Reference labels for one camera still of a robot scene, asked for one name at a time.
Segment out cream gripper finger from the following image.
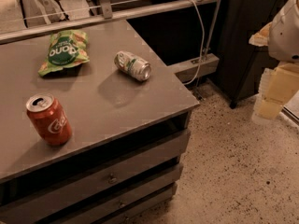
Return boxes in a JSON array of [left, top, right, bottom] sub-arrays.
[[251, 63, 299, 124], [249, 22, 272, 47]]

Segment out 7up can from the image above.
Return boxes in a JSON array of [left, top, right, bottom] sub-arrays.
[[114, 51, 151, 81]]

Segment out red cola can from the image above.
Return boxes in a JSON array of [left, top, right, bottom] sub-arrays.
[[26, 93, 72, 146]]

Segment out grey drawer cabinet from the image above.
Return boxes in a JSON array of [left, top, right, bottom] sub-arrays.
[[0, 110, 192, 224]]

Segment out green chip bag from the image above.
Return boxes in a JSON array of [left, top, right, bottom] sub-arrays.
[[38, 30, 90, 77]]

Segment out white cable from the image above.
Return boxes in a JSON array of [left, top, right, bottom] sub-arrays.
[[182, 0, 206, 86]]

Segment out metal railing frame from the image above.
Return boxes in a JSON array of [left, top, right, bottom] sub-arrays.
[[0, 0, 226, 83]]

